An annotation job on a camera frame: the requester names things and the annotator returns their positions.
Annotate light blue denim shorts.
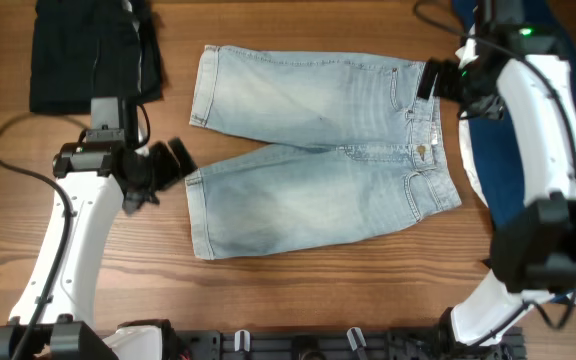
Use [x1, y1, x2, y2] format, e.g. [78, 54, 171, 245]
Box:
[186, 45, 461, 260]

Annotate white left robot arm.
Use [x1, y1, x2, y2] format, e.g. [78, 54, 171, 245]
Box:
[0, 138, 196, 359]

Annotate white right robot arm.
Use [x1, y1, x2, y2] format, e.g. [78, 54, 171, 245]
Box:
[420, 21, 576, 356]

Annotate blue garment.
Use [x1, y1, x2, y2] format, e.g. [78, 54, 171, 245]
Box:
[468, 0, 576, 225]

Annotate folded dark green garment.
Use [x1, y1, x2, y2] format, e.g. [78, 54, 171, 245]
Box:
[29, 0, 163, 115]

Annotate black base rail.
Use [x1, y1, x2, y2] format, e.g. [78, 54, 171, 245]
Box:
[177, 328, 527, 360]

